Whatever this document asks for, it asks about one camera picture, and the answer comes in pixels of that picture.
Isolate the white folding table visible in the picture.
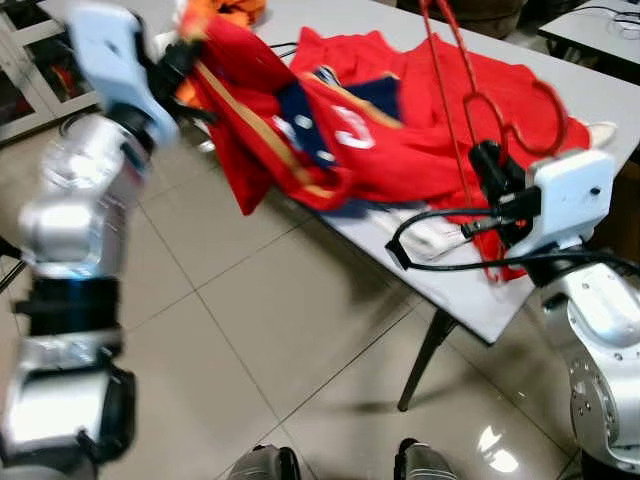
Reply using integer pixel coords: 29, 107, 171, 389
538, 0, 640, 63
150, 0, 640, 413

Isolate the plain red garment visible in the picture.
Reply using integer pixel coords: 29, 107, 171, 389
290, 28, 593, 206

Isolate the white cloth scrap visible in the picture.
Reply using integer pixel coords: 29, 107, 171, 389
585, 120, 621, 153

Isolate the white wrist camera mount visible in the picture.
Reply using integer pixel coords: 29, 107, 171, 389
522, 148, 617, 256
65, 0, 181, 146

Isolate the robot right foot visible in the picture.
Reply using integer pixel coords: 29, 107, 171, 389
393, 438, 456, 480

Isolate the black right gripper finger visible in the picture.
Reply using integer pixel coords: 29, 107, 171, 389
470, 140, 504, 183

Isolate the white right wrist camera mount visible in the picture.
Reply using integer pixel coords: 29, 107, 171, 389
522, 148, 617, 256

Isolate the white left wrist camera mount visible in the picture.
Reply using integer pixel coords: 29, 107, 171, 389
65, 0, 181, 146

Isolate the red wire hanger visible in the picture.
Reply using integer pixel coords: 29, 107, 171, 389
418, 0, 569, 286

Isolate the red basketball jersey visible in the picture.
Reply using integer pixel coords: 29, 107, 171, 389
183, 15, 471, 216

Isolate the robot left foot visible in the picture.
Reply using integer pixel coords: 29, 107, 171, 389
228, 445, 301, 480

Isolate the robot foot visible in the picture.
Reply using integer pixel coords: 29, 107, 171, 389
228, 445, 301, 480
393, 438, 456, 480

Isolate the orange garment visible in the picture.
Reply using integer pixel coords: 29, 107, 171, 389
178, 0, 269, 33

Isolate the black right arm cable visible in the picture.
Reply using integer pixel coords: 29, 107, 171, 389
385, 205, 640, 291

